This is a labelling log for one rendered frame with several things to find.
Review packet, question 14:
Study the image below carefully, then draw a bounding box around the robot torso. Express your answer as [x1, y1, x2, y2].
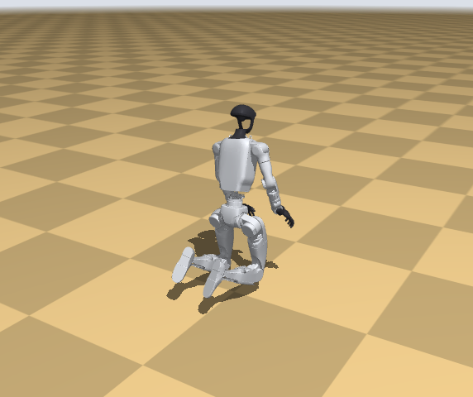
[218, 135, 257, 228]

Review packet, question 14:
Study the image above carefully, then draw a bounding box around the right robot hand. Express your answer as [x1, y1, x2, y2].
[276, 205, 294, 228]

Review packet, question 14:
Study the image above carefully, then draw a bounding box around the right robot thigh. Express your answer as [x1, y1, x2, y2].
[240, 214, 267, 272]

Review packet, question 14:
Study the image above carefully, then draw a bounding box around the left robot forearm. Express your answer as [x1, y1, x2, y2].
[219, 182, 232, 200]

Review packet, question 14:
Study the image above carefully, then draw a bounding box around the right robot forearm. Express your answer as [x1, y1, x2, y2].
[266, 176, 283, 214]

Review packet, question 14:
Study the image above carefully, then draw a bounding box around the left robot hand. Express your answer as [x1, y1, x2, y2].
[242, 203, 255, 216]

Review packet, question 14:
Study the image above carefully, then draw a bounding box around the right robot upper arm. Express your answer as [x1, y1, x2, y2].
[250, 141, 275, 189]

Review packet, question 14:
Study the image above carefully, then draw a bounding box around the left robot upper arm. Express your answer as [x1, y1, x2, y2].
[213, 141, 222, 182]

